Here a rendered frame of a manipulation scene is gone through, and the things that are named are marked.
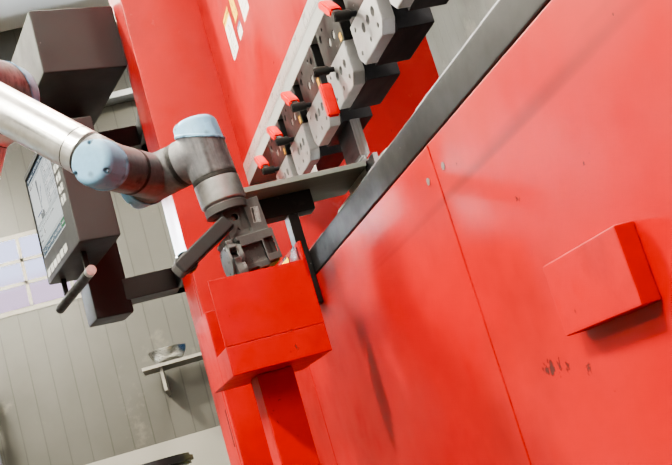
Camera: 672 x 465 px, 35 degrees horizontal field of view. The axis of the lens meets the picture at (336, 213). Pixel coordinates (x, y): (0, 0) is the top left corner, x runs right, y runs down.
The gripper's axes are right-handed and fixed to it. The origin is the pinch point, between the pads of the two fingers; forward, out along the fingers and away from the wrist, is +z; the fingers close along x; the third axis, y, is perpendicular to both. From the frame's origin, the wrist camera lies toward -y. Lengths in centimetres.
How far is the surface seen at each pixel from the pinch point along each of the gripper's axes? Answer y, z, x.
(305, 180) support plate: 21.8, -24.1, 15.4
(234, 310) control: -3.4, -2.7, -5.0
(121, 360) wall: 75, -119, 891
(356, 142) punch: 34.9, -29.0, 18.0
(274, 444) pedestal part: -3.0, 18.1, 3.0
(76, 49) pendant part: 8, -108, 125
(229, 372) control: -6.9, 5.7, -2.8
